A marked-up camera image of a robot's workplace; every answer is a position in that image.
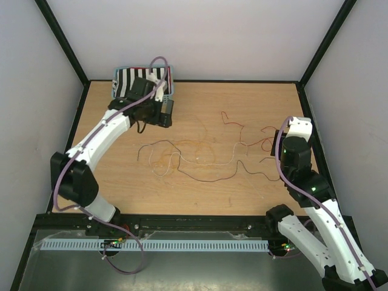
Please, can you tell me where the red wire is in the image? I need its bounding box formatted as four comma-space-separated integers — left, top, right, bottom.
220, 111, 276, 152

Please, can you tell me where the white wire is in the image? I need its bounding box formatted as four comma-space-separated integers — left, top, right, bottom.
148, 141, 252, 177

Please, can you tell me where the orange wire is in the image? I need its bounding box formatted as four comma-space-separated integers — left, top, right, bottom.
157, 116, 213, 170

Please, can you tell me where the dark purple wire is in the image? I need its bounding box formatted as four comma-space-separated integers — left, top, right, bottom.
138, 139, 284, 183

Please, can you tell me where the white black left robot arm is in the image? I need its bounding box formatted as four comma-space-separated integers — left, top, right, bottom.
50, 73, 166, 235

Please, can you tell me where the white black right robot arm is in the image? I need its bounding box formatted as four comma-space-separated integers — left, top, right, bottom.
265, 132, 387, 290

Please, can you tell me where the clear zip tie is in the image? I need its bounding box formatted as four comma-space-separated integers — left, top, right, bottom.
243, 174, 264, 199

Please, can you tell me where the light blue plastic basket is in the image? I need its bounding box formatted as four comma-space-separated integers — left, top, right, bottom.
112, 65, 174, 102

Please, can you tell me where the black white striped cloth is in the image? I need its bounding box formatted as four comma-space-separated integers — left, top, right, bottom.
113, 67, 173, 99

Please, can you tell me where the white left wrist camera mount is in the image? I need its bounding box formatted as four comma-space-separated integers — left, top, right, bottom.
146, 73, 167, 102

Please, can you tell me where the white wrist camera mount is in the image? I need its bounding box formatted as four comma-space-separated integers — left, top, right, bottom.
286, 116, 313, 142
146, 73, 167, 102

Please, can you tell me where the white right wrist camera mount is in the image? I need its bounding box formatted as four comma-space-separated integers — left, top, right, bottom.
286, 116, 313, 142

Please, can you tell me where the light blue slotted cable duct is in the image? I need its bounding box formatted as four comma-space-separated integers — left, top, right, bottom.
37, 238, 269, 252

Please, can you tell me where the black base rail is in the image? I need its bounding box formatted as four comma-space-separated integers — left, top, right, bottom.
32, 213, 281, 239

